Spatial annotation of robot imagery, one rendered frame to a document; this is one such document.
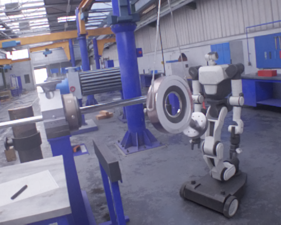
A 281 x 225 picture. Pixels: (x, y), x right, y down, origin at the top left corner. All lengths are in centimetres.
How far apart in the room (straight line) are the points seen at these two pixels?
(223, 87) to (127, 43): 220
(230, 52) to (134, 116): 384
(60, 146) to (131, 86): 222
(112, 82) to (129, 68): 203
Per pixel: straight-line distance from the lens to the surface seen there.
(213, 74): 213
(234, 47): 704
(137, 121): 406
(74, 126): 220
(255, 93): 607
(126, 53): 394
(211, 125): 228
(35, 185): 147
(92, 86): 583
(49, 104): 211
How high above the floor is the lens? 147
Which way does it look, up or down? 9 degrees down
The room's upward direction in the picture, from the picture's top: 7 degrees counter-clockwise
